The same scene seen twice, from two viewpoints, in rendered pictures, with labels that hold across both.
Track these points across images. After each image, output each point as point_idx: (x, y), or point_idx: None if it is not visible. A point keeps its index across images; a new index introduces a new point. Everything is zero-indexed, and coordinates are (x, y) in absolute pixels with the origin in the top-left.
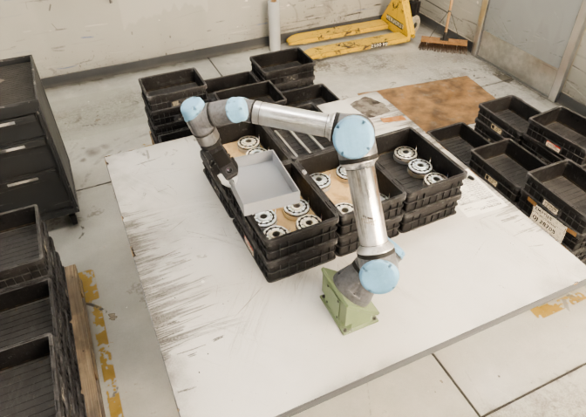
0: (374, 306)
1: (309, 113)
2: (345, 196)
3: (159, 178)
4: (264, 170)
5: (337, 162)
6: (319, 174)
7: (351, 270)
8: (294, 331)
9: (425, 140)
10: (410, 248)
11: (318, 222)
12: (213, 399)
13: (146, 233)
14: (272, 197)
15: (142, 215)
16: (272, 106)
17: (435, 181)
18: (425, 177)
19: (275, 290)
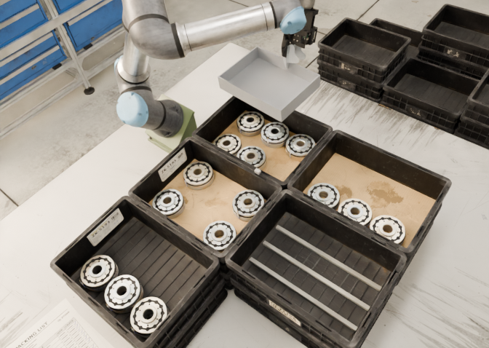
0: (150, 133)
1: (205, 19)
2: (209, 205)
3: (468, 187)
4: (278, 103)
5: None
6: (252, 212)
7: (163, 102)
8: (208, 109)
9: (111, 315)
10: None
11: (208, 121)
12: (235, 61)
13: (394, 125)
14: (238, 61)
15: (421, 138)
16: (247, 8)
17: (98, 262)
18: (113, 268)
19: None
